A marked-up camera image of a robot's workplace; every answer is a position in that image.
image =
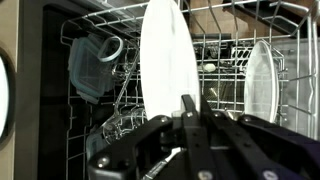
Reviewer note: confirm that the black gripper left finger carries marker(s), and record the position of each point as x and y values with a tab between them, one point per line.
196	143

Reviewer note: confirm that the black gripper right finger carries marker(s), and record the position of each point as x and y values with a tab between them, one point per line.
260	146

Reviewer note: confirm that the dishwasher lower rack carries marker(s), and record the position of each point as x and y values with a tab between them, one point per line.
241	55

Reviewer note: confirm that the black dishwasher body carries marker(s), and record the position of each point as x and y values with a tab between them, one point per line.
40	100

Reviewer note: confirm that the clear wine glass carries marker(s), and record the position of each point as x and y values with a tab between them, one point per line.
123	125

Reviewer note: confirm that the small container with blue lid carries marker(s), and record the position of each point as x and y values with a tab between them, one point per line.
95	146

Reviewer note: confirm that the clear glass cup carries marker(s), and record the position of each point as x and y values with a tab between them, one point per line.
100	56

